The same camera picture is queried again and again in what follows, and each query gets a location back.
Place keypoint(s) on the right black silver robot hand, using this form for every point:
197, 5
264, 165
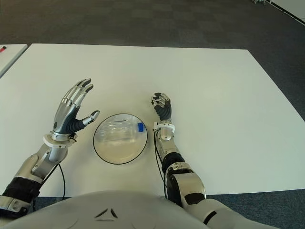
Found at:
164, 109

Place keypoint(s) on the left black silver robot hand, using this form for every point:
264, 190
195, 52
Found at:
66, 117

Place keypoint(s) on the clear water bottle blue cap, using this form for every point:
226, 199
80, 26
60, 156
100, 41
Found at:
119, 132

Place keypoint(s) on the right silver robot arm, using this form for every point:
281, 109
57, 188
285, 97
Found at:
176, 164

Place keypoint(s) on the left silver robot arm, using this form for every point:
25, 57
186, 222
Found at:
40, 162

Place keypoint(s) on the white plate black rim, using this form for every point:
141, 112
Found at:
120, 139

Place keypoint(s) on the white side table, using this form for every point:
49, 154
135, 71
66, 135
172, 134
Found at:
9, 59

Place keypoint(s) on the red black marker pen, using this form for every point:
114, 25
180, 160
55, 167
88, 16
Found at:
3, 48

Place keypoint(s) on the grey robot torso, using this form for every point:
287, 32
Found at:
107, 210

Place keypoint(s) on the white board panel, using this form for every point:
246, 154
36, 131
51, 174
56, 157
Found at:
290, 9

